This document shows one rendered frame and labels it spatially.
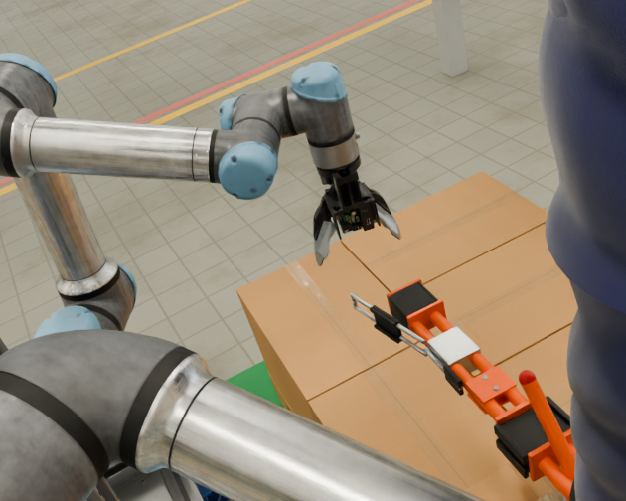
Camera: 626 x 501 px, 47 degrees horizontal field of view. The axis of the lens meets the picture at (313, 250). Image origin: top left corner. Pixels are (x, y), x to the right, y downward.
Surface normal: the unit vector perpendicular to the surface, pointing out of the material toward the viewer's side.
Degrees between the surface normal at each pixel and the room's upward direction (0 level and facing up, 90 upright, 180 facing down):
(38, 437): 51
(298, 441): 22
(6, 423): 32
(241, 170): 90
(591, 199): 99
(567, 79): 78
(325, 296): 0
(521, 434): 0
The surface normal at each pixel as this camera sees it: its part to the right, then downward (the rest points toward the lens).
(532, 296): -0.24, -0.78
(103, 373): 0.31, -0.49
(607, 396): -0.86, 0.35
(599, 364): -0.99, 0.10
